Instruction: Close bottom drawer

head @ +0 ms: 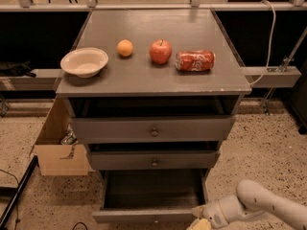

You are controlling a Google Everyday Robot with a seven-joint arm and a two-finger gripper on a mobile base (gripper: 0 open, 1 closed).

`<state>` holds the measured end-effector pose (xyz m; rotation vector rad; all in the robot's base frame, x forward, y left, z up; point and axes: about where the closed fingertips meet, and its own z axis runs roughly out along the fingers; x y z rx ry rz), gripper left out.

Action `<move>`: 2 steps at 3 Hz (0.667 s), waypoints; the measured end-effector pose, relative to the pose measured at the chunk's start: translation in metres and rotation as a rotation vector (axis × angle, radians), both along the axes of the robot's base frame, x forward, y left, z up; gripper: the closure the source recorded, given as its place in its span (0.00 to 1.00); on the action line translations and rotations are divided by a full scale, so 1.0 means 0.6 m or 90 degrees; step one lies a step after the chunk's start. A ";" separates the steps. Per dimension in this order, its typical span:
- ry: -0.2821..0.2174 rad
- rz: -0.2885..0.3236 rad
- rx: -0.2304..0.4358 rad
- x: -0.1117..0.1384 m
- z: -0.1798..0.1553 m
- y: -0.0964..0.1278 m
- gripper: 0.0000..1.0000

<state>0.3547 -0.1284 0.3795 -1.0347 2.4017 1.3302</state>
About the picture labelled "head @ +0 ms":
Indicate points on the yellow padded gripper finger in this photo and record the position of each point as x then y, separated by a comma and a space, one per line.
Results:
200, 223

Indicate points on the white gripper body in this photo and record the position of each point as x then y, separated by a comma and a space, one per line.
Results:
213, 213

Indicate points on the grey bottom drawer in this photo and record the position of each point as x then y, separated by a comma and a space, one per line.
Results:
152, 196

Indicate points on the grey drawer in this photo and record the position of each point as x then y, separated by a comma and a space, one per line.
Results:
151, 160
152, 196
149, 130

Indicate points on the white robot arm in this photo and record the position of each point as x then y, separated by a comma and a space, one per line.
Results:
250, 202

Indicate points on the grey middle drawer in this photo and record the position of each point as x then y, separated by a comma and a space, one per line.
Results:
151, 160

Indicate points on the grey top drawer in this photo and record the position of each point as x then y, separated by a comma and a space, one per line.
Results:
149, 130

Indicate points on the grey wooden drawer cabinet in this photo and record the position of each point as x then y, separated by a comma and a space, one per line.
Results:
136, 87

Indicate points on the crushed red soda can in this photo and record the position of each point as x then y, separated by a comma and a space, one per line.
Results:
195, 61

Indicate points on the cardboard box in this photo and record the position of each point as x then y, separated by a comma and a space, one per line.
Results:
54, 157

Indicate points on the red apple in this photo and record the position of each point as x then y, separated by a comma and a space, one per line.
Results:
160, 51

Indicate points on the black bar on floor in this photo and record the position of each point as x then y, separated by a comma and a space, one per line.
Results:
14, 193

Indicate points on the orange fruit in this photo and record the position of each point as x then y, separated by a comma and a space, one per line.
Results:
124, 48

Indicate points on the white bowl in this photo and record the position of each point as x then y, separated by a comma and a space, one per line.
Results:
84, 62

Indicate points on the black cloth on ledge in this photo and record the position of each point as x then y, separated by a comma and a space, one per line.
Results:
16, 69

